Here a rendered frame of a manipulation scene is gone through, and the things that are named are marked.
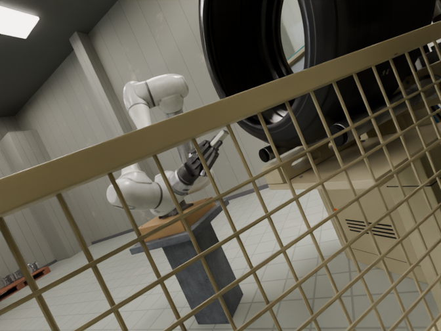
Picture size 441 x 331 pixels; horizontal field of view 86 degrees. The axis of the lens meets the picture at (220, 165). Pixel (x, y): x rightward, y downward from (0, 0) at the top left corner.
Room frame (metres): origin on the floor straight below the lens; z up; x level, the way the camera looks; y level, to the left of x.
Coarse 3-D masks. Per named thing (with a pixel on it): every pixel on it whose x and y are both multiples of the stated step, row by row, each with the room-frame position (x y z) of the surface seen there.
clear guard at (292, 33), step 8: (288, 0) 1.20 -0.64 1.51; (296, 0) 1.16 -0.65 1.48; (288, 8) 1.22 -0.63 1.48; (296, 8) 1.18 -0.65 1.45; (288, 16) 1.23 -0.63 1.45; (296, 16) 1.19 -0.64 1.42; (288, 24) 1.25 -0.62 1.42; (296, 24) 1.21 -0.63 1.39; (288, 32) 1.27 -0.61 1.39; (296, 32) 1.23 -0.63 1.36; (288, 40) 1.29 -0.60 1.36; (296, 40) 1.25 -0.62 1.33; (288, 48) 1.31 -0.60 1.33; (296, 48) 1.26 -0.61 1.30; (288, 56) 1.33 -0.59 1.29
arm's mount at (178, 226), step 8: (200, 200) 1.63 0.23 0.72; (192, 208) 1.45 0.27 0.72; (208, 208) 1.53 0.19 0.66; (176, 216) 1.40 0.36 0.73; (192, 216) 1.38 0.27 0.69; (200, 216) 1.44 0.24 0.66; (144, 224) 1.53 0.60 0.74; (152, 224) 1.43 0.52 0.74; (160, 224) 1.36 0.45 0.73; (176, 224) 1.31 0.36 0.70; (192, 224) 1.35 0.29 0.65; (144, 232) 1.43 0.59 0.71; (160, 232) 1.37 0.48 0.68; (168, 232) 1.35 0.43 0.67; (176, 232) 1.32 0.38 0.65; (144, 240) 1.45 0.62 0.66
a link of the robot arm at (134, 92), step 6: (126, 84) 1.21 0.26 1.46; (132, 84) 1.19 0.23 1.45; (138, 84) 1.18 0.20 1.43; (144, 84) 1.17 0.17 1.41; (126, 90) 1.18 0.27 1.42; (132, 90) 1.17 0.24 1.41; (138, 90) 1.16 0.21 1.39; (144, 90) 1.16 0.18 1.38; (126, 96) 1.16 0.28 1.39; (132, 96) 1.15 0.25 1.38; (138, 96) 1.15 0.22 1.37; (144, 96) 1.16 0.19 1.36; (150, 96) 1.17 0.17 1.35; (126, 102) 1.15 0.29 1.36; (132, 102) 1.13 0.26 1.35; (138, 102) 1.14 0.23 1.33; (144, 102) 1.16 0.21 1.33; (150, 102) 1.18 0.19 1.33; (126, 108) 1.17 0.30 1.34; (150, 108) 1.23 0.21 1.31
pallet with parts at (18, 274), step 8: (32, 264) 5.85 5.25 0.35; (16, 272) 5.78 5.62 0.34; (32, 272) 5.82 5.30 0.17; (40, 272) 5.93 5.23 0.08; (48, 272) 5.77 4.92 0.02; (8, 280) 5.61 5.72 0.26; (16, 280) 5.71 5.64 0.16; (8, 288) 5.14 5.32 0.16; (16, 288) 5.26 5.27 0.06; (0, 296) 5.49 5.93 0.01; (8, 296) 5.09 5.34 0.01
